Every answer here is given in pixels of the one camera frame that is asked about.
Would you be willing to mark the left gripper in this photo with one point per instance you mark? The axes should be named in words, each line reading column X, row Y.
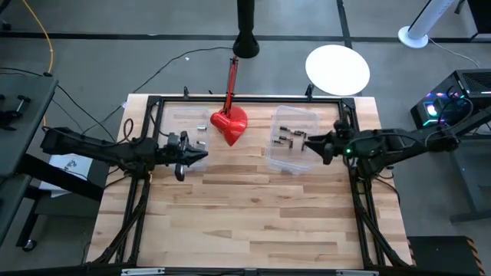
column 181, row 157

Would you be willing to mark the grey side table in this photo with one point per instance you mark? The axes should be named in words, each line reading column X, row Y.
column 23, row 126

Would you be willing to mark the black table clamp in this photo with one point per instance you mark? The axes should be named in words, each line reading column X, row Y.
column 186, row 92
column 309, row 90

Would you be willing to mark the white paper sheet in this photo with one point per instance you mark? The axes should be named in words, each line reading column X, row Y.
column 82, row 170

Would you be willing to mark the white round stool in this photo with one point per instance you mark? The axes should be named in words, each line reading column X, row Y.
column 337, row 69

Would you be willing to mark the clear plastic bin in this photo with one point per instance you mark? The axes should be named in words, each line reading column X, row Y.
column 295, row 161
column 192, row 115

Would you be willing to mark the red desk lamp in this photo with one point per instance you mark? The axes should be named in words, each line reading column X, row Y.
column 230, row 124

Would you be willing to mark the black computer with coloured lights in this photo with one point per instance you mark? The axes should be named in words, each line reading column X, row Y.
column 475, row 82

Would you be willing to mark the silver bracket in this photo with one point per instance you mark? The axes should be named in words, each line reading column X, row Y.
column 142, row 271
column 356, row 273

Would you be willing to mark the black pole stand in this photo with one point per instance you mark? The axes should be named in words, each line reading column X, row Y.
column 245, row 38

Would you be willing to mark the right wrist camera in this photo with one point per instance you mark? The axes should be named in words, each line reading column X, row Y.
column 340, row 126

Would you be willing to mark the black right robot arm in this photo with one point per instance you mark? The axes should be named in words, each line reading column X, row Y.
column 403, row 143

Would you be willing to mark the silver battery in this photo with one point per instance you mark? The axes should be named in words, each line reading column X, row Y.
column 201, row 143
column 201, row 127

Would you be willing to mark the black mat yellow stripes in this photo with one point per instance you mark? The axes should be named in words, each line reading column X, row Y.
column 441, row 255

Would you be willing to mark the black clamp tool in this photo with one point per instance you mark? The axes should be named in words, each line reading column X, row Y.
column 11, row 115

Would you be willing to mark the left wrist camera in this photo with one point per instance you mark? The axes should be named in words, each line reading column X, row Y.
column 173, row 140

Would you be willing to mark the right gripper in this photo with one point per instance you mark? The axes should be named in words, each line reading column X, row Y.
column 337, row 145

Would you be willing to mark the grey equipment stand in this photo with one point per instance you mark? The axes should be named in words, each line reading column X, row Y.
column 472, row 184

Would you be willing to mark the white tower fan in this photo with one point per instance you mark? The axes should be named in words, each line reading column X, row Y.
column 416, row 32

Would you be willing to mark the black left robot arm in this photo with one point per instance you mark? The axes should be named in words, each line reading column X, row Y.
column 96, row 147

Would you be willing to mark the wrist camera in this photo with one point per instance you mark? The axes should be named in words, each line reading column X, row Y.
column 173, row 140
column 340, row 126

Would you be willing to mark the black metal table frame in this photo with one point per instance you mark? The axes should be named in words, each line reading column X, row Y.
column 268, row 99

